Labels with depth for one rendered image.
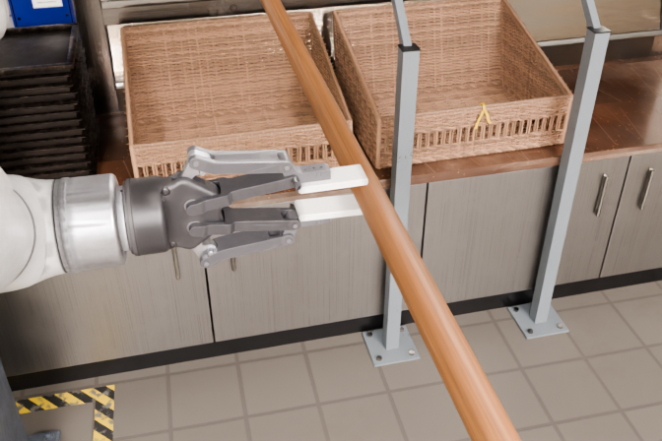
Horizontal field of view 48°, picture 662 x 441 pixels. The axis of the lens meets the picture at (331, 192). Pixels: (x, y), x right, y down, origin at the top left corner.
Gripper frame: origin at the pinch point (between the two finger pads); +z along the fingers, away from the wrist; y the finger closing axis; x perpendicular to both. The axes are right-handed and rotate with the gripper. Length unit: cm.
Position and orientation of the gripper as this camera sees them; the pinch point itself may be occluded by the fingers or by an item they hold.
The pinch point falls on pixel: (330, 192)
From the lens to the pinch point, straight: 74.7
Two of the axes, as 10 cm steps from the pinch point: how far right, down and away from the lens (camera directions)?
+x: 2.3, 5.4, -8.1
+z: 9.7, -1.2, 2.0
